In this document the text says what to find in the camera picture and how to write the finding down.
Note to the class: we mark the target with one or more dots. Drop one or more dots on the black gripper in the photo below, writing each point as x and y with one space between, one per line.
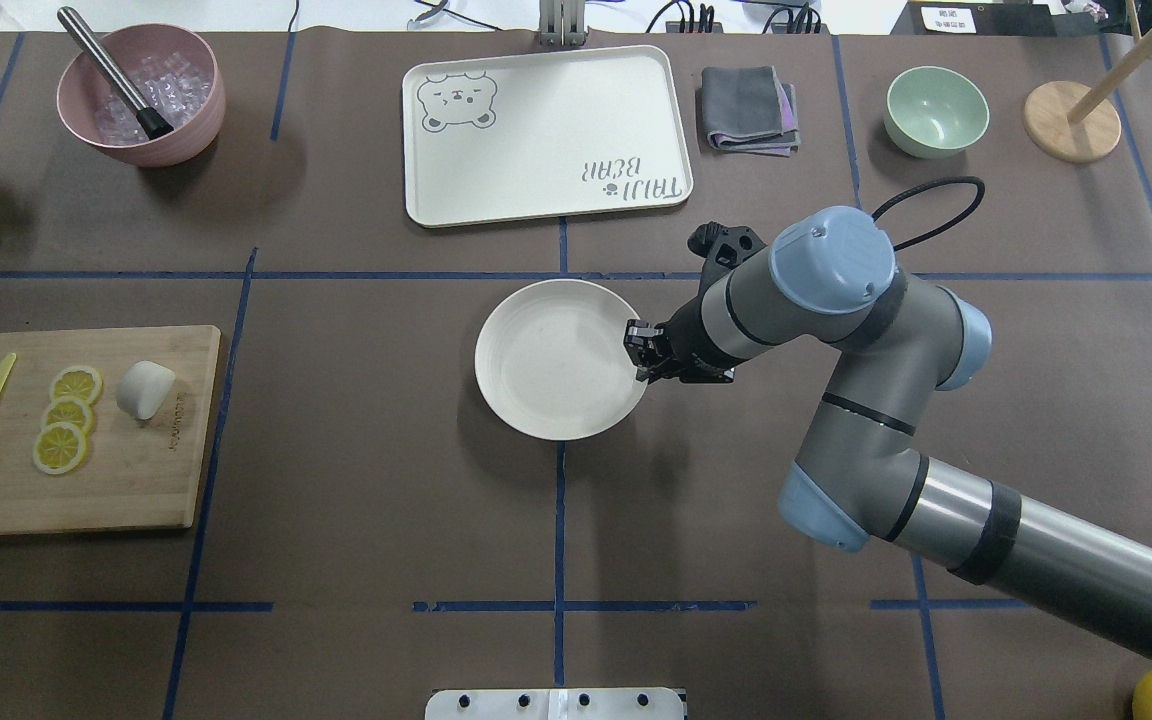
693 345

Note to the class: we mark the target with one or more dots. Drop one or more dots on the cream round plate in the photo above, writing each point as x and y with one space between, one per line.
549 360

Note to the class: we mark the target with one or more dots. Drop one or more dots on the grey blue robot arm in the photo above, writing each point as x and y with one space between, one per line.
834 277

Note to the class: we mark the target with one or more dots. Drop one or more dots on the cream bear tray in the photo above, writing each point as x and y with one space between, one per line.
542 135

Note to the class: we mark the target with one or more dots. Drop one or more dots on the folded grey cloth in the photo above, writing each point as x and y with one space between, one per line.
749 109

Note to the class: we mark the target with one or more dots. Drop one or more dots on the white mounting plate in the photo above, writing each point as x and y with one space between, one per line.
558 703

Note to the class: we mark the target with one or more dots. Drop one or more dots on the green bowl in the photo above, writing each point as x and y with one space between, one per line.
934 112

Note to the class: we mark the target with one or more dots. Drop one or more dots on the wooden mug stand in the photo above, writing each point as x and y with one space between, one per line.
1077 123

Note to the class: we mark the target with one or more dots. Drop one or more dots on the bamboo cutting board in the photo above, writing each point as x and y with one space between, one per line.
104 429

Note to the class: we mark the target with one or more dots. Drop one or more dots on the steel black-tipped muddler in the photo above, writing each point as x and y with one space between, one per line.
148 118

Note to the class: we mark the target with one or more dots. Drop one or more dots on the pink bowl with ice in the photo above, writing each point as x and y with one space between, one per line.
176 74

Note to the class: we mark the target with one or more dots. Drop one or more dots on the lemon slice top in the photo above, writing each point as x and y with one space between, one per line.
78 381

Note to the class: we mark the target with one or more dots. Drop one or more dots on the lemon slice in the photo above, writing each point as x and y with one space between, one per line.
78 381
59 448
69 409

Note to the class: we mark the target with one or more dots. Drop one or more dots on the lemon slice middle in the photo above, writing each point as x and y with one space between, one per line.
69 409

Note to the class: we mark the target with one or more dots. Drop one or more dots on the lemon slice bottom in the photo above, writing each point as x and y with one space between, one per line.
59 448

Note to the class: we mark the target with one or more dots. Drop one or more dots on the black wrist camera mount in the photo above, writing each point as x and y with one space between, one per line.
723 249

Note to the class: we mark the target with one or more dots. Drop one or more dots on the aluminium frame post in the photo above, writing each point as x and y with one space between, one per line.
562 23

